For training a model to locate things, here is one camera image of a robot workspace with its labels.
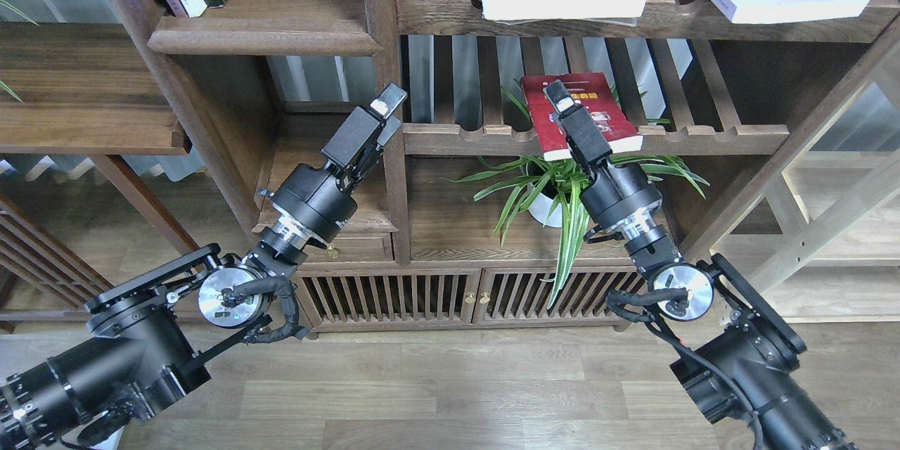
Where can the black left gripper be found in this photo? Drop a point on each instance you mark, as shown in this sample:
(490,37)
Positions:
(315,203)

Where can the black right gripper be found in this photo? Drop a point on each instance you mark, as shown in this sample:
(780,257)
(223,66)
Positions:
(618,199)

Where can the right slatted cabinet door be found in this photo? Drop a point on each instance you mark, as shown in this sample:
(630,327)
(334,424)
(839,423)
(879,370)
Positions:
(509,297)

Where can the left slatted cabinet door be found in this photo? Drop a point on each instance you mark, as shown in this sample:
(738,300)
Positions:
(347,301)

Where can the slatted cabinet door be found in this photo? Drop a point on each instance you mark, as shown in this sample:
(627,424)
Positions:
(347,301)
(509,297)

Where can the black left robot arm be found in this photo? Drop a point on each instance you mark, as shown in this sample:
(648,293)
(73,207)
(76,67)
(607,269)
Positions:
(152,336)

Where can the green spider plant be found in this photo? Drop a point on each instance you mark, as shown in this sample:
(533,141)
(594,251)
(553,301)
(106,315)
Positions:
(519,200)

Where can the white plant pot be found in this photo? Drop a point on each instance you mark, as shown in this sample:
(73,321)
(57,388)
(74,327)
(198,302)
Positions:
(556,196)

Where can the red book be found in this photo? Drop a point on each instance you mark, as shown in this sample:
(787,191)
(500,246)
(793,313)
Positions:
(589,90)

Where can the small wooden drawer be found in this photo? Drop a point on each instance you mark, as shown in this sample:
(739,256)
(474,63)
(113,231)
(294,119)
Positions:
(353,248)

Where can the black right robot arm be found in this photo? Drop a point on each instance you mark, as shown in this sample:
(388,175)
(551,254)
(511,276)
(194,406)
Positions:
(744,373)

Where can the light wooden rack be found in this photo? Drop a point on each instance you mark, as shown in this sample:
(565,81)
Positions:
(823,244)

